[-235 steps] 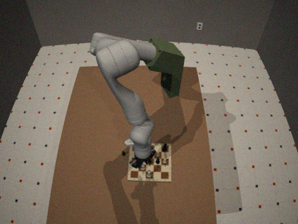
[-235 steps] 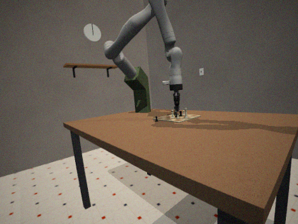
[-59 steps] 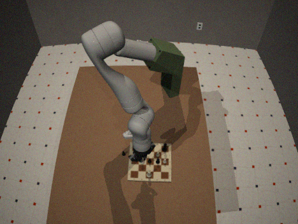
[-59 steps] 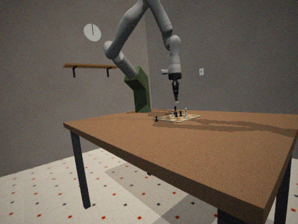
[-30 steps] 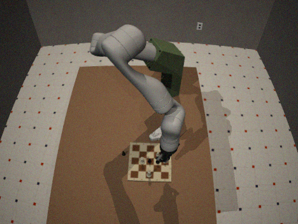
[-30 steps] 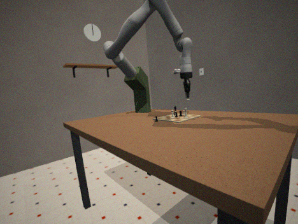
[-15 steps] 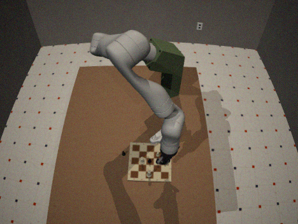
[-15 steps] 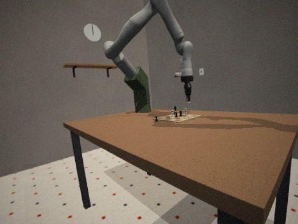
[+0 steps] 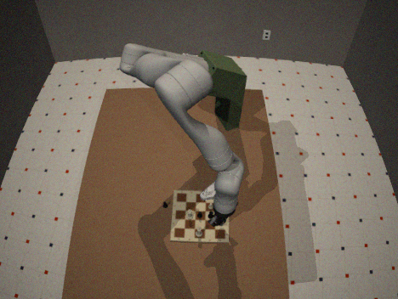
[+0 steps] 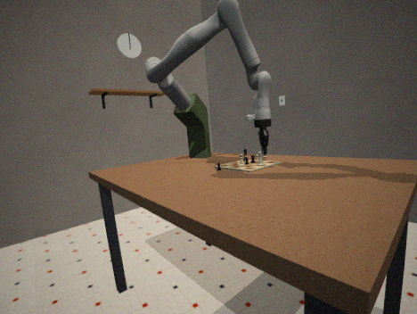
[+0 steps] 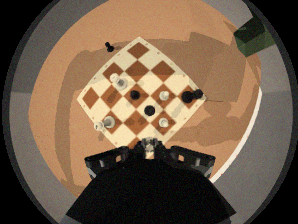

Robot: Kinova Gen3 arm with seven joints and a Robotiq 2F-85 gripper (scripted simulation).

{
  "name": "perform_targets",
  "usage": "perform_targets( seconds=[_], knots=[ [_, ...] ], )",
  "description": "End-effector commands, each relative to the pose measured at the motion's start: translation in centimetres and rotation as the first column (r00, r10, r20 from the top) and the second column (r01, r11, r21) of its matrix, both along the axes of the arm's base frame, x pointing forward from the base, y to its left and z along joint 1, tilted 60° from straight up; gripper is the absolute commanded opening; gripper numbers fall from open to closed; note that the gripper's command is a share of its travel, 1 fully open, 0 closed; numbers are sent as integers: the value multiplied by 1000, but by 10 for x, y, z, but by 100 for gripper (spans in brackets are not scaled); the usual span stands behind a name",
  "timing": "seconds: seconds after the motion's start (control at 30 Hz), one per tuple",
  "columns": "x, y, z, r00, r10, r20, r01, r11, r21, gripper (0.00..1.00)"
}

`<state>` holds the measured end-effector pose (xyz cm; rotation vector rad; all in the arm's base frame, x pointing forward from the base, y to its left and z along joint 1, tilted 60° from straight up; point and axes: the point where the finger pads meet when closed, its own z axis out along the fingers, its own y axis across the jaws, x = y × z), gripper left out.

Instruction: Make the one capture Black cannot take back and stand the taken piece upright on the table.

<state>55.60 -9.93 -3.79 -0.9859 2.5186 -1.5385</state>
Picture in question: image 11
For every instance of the white chess piece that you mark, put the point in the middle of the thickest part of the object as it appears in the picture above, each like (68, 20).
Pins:
(109, 123)
(120, 83)

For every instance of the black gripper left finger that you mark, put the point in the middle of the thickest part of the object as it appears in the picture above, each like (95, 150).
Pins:
(105, 160)

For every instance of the black chess piece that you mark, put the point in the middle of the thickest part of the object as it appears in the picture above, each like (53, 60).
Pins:
(187, 96)

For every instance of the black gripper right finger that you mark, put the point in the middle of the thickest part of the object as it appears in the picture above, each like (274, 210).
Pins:
(196, 160)

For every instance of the chessboard with pieces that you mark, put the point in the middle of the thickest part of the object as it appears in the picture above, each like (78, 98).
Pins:
(148, 71)

